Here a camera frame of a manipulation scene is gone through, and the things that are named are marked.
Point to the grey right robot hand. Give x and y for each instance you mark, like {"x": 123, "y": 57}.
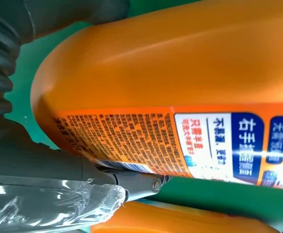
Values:
{"x": 34, "y": 167}

